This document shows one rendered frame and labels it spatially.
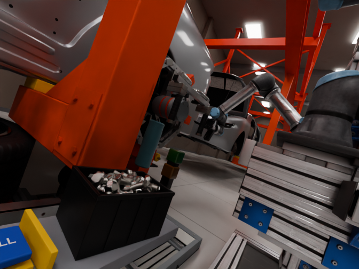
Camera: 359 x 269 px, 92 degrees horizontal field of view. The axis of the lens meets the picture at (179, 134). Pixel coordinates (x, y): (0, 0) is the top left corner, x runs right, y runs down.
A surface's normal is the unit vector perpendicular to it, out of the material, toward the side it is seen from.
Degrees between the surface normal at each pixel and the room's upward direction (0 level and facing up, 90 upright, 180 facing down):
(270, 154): 90
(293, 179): 90
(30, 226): 90
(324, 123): 72
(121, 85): 90
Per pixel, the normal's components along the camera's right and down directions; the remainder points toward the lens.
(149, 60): 0.80, 0.28
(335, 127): -0.20, -0.40
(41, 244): -0.50, -0.19
